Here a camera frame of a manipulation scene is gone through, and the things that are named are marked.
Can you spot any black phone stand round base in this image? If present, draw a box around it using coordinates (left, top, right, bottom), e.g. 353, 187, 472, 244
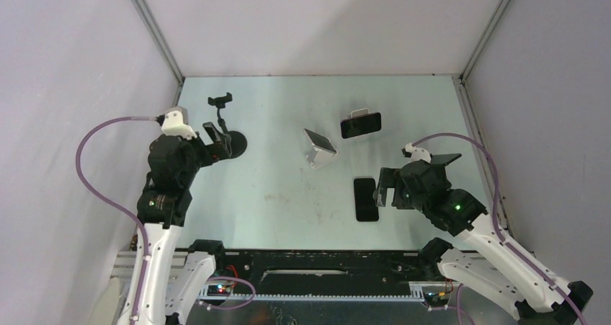
208, 92, 248, 159

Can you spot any black smartphone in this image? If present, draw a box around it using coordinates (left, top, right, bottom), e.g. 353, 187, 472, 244
340, 112, 382, 139
353, 177, 379, 222

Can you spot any small phone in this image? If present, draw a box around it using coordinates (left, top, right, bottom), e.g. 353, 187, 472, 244
304, 128, 337, 154

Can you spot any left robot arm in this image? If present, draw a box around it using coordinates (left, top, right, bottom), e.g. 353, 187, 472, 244
117, 122, 231, 324

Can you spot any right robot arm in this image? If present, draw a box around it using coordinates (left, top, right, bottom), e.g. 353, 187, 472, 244
373, 161, 593, 324

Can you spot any black angled phone stand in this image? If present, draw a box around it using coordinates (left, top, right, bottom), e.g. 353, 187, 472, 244
429, 153, 462, 170

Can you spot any white angled phone stand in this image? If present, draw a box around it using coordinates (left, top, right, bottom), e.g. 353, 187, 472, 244
305, 146, 339, 170

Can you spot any white phone stand behind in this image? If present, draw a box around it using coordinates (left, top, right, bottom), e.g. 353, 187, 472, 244
349, 108, 370, 118

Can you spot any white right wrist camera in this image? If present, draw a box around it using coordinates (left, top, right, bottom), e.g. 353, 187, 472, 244
401, 143, 432, 163

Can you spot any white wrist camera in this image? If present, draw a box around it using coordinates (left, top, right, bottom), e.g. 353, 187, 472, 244
401, 143, 432, 163
157, 106, 197, 141

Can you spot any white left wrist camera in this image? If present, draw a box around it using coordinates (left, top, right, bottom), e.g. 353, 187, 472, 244
157, 106, 197, 141

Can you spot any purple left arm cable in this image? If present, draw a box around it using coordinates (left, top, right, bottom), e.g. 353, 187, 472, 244
75, 116, 166, 325

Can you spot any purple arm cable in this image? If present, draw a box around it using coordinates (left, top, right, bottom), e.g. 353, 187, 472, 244
75, 116, 166, 325
411, 133, 588, 325

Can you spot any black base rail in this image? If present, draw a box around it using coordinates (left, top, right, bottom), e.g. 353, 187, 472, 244
218, 249, 459, 300

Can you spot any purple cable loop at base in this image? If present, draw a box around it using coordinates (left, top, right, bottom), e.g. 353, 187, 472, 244
200, 275, 258, 312

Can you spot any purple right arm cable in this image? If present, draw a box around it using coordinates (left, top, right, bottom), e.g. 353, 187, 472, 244
411, 133, 588, 325

